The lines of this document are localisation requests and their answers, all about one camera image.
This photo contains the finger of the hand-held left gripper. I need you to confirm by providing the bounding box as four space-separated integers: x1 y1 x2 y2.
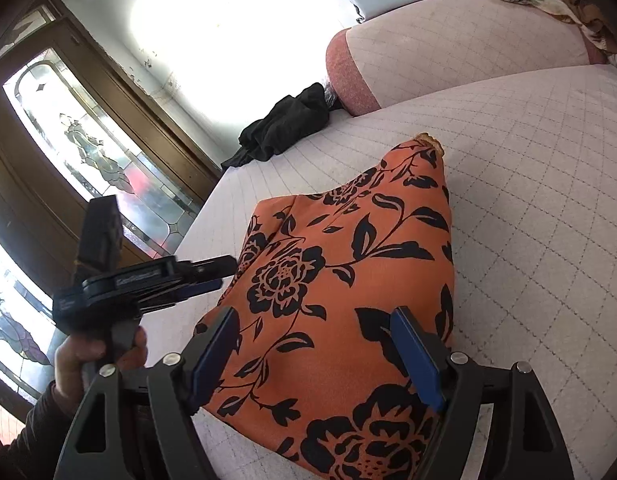
187 277 223 300
189 255 238 279

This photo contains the person's left hand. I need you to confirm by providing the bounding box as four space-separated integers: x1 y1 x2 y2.
52 327 149 405

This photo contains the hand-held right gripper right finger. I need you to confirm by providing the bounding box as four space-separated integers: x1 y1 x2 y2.
391 306 575 480

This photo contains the quilted grey mattress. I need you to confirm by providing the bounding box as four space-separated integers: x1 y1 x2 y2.
176 62 617 480

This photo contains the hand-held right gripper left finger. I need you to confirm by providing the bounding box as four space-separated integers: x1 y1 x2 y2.
53 306 239 480

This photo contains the person's left forearm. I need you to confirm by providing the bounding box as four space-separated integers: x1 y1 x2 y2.
0 380 89 480

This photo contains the wooden stained-glass door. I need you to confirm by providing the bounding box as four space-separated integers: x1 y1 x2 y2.
0 0 222 411

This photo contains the black cloth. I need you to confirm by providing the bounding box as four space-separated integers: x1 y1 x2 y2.
221 82 331 170

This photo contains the pink quilted pillow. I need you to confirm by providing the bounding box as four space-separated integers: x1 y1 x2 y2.
325 0 609 117

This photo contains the orange black floral garment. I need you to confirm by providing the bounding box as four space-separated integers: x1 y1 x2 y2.
193 132 456 480

